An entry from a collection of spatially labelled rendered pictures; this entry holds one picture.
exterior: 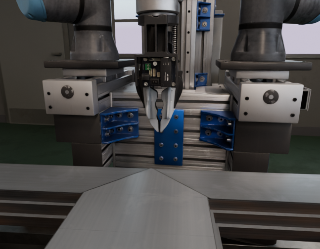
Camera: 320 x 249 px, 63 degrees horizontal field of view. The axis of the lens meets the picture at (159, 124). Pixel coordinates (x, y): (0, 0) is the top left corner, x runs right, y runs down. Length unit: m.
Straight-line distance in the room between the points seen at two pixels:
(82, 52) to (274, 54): 0.53
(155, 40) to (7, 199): 0.33
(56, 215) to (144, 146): 0.44
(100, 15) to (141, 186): 0.56
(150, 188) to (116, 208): 0.07
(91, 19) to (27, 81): 3.49
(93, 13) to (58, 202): 0.56
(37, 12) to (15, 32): 3.55
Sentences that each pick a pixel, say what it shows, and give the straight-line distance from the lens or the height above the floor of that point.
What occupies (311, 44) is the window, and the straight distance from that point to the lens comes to 3.73.
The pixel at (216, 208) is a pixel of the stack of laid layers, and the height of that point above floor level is 0.85.
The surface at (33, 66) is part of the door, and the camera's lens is 4.19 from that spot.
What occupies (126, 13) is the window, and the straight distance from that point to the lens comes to 3.66.
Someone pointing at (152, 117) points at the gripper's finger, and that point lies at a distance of 0.51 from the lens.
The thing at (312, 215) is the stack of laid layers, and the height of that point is 0.85.
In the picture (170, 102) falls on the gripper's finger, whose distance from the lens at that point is 0.50.
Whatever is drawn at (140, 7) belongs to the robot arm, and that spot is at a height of 1.13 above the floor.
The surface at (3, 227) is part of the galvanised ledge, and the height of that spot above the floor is 0.68.
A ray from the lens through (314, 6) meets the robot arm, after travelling 0.88.
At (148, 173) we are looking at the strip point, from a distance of 0.45.
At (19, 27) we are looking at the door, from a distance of 4.27.
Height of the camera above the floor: 1.06
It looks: 16 degrees down
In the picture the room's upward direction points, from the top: straight up
